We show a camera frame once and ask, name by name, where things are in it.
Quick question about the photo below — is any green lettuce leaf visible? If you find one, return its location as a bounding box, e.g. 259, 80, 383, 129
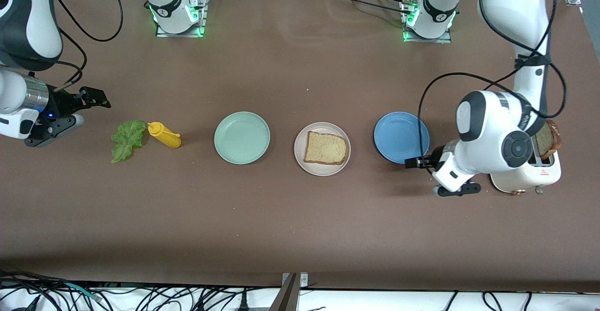
111, 120, 147, 164

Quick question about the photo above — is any yellow mustard squeeze bottle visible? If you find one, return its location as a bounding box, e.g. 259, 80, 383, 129
148, 122, 182, 149

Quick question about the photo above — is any brown bread slice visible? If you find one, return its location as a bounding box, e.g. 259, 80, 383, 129
303, 131, 348, 165
534, 119, 562, 160

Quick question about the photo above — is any blue plate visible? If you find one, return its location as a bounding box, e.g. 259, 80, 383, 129
374, 111, 430, 165

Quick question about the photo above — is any beige plate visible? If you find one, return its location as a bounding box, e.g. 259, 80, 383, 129
294, 122, 351, 177

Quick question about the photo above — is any mint green plate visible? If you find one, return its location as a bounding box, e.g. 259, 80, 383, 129
214, 111, 271, 165

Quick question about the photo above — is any white toaster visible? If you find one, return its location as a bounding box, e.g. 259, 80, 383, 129
490, 149, 562, 195

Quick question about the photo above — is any dark metal bar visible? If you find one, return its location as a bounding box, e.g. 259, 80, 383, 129
268, 274, 300, 311

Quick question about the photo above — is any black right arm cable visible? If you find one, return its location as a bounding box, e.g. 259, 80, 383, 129
49, 0, 123, 91

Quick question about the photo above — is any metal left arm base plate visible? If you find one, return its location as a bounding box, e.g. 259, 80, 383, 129
402, 0, 453, 44

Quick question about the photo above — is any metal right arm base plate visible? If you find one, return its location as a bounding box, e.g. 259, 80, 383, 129
156, 0, 207, 38

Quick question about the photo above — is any silver metal bracket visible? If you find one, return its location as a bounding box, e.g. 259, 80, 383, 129
281, 272, 309, 288

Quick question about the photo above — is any teal cable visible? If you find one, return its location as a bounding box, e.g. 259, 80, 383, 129
61, 281, 103, 301

